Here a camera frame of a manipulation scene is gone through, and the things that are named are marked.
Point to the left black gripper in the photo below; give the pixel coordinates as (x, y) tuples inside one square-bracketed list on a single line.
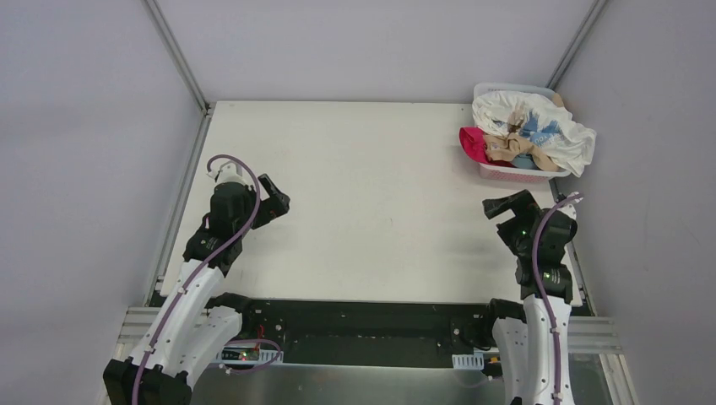
[(268, 204)]

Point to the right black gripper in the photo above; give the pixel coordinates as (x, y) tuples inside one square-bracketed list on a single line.
[(512, 208)]

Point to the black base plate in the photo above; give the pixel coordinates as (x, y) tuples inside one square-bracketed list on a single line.
[(347, 333)]

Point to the pink t shirt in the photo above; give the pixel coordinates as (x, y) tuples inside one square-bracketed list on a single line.
[(473, 144)]

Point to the beige t shirt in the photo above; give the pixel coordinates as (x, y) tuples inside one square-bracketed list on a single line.
[(514, 123)]

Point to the white plastic laundry basket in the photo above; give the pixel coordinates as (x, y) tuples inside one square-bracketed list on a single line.
[(501, 173)]

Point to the blue t shirt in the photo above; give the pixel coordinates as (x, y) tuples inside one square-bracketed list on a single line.
[(524, 162)]

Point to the white t shirt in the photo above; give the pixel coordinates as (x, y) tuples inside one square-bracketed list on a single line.
[(574, 148)]

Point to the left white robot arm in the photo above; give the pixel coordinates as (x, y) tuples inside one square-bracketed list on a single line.
[(179, 345)]

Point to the aluminium frame rail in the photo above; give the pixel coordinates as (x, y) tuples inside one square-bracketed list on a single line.
[(586, 334)]

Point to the left white cable duct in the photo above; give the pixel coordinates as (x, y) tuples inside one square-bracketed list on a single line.
[(244, 356)]

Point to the white cable duct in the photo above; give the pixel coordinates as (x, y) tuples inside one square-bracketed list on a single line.
[(244, 356), (468, 361)]

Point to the right white cable duct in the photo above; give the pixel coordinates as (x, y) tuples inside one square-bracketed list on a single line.
[(468, 361)]

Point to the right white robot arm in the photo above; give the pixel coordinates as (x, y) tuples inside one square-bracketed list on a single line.
[(531, 334)]

